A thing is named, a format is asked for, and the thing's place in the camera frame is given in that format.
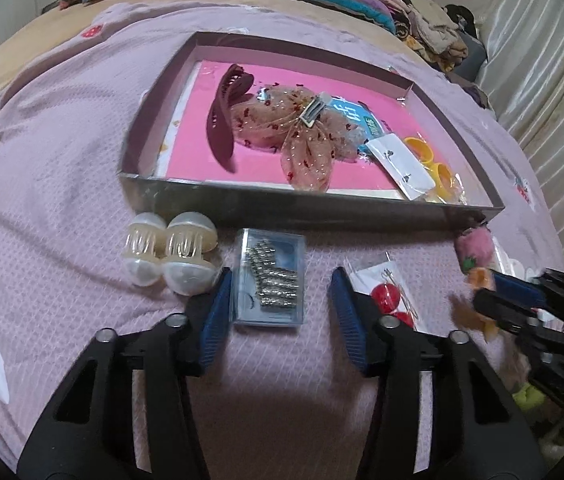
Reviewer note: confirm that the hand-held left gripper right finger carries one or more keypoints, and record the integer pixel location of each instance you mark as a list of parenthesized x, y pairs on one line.
[(349, 320)]

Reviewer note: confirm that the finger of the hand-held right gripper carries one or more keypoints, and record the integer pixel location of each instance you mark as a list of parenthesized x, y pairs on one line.
[(517, 287), (499, 310)]

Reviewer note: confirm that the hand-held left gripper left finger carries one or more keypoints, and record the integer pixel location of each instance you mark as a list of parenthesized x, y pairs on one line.
[(214, 315)]

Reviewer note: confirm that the red ball earrings packet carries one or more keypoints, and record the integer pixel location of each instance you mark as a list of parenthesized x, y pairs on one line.
[(384, 296)]

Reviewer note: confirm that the pearl white round hair claw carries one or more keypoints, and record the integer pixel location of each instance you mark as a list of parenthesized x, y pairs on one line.
[(189, 255), (144, 250)]

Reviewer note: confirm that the clear box of silver clips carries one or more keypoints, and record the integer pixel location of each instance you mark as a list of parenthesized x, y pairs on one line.
[(269, 280)]

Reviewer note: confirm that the shallow grey cardboard box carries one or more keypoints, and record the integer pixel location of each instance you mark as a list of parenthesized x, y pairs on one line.
[(262, 205)]

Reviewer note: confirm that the yellow rings packet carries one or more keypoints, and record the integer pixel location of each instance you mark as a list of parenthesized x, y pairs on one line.
[(444, 175)]

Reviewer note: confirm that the sheer dotted bow hair clip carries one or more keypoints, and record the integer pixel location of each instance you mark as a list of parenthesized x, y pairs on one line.
[(307, 160)]

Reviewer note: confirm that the white earring card packet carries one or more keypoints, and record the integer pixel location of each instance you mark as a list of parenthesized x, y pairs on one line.
[(397, 160)]

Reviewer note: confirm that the dark red hair claw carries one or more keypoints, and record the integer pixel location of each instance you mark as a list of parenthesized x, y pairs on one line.
[(219, 135)]

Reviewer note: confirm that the green garment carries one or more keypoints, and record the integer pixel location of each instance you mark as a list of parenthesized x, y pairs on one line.
[(529, 395)]

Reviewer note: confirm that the cream satin curtain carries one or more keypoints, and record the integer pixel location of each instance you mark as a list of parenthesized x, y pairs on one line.
[(552, 110)]

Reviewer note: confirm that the pink printed quilt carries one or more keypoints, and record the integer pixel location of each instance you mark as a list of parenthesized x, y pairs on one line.
[(61, 210)]

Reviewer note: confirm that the pile of clothes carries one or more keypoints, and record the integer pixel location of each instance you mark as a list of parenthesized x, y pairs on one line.
[(432, 25)]

